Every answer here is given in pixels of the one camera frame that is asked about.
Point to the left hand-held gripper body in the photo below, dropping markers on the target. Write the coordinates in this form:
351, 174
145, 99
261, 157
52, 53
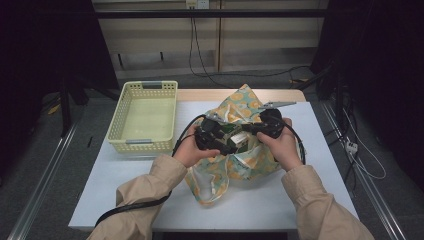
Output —
208, 135

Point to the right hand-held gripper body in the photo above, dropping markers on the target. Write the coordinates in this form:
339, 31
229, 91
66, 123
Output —
271, 125

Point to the fruit print shopping bag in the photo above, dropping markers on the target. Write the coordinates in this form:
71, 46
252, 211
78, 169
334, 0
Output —
240, 100

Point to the pale yellow perforated plastic basket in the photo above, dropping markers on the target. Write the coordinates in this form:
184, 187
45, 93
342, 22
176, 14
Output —
146, 116

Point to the person's left hand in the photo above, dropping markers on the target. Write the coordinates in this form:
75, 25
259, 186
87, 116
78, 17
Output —
190, 153

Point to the person's right hand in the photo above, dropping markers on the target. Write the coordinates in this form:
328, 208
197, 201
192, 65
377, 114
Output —
283, 150

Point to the black metal stand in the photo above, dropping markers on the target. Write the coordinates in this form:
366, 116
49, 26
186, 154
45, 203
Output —
338, 96
65, 110

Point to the white power strip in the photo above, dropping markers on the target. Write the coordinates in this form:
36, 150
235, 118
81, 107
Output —
351, 146

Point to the white wall socket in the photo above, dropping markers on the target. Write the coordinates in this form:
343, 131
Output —
197, 4

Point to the metal floor rail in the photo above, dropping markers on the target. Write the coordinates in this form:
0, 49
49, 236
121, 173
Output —
376, 200
43, 181

